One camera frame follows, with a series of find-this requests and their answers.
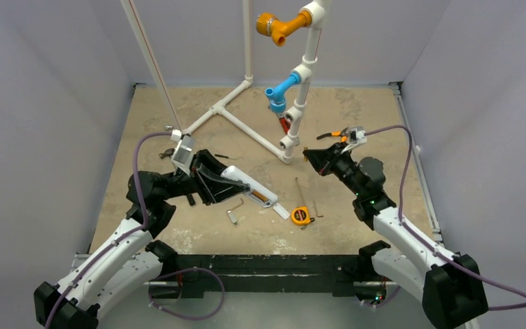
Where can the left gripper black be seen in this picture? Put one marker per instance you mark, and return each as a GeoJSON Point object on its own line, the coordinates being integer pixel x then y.
{"type": "Point", "coordinates": [205, 179]}

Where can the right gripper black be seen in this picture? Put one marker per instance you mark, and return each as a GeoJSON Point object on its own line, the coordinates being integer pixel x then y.
{"type": "Point", "coordinates": [332, 156]}

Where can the orange AAA battery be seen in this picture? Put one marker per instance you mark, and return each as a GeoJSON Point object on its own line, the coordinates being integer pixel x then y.
{"type": "Point", "coordinates": [259, 196]}

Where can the white remote control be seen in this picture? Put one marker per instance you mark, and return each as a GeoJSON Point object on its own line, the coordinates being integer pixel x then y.
{"type": "Point", "coordinates": [237, 175]}

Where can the white battery cover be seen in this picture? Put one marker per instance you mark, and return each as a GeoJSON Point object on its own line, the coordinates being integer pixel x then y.
{"type": "Point", "coordinates": [281, 211]}

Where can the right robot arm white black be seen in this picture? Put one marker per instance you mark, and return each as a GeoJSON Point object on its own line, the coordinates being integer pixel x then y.
{"type": "Point", "coordinates": [445, 283]}

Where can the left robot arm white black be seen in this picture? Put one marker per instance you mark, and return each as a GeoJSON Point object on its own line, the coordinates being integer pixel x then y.
{"type": "Point", "coordinates": [132, 254]}

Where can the small black screwdriver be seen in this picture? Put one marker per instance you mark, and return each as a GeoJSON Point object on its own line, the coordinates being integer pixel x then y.
{"type": "Point", "coordinates": [224, 157]}

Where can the silver allen key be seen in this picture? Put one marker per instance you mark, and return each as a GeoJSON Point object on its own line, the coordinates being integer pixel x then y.
{"type": "Point", "coordinates": [231, 215]}

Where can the small brown allen key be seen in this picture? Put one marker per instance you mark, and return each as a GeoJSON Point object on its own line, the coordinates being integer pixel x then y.
{"type": "Point", "coordinates": [316, 212]}

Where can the small hammer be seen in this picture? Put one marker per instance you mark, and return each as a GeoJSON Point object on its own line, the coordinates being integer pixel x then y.
{"type": "Point", "coordinates": [168, 153]}

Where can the yellow tape measure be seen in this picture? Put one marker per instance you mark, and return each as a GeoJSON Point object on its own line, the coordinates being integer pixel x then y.
{"type": "Point", "coordinates": [300, 216]}

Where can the blue pipe fitting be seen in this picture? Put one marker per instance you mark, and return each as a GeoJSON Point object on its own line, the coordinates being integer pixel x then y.
{"type": "Point", "coordinates": [276, 95]}

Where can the orange pipe fitting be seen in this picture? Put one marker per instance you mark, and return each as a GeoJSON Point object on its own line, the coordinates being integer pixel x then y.
{"type": "Point", "coordinates": [269, 25]}

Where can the orange handled pliers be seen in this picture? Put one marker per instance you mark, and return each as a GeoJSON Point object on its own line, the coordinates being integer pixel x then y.
{"type": "Point", "coordinates": [331, 134]}

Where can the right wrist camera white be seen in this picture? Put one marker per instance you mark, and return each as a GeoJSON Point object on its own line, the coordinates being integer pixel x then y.
{"type": "Point", "coordinates": [354, 137]}

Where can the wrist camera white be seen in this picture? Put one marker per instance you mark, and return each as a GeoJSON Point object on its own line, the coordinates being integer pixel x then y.
{"type": "Point", "coordinates": [354, 137]}
{"type": "Point", "coordinates": [183, 154]}

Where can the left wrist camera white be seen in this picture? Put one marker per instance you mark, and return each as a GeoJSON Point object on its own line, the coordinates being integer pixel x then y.
{"type": "Point", "coordinates": [183, 154]}

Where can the aluminium rail frame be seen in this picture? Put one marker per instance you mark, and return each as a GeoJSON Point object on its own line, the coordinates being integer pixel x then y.
{"type": "Point", "coordinates": [416, 155]}

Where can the white PVC pipe frame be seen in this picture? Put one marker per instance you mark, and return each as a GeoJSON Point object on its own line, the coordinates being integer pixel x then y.
{"type": "Point", "coordinates": [287, 99]}

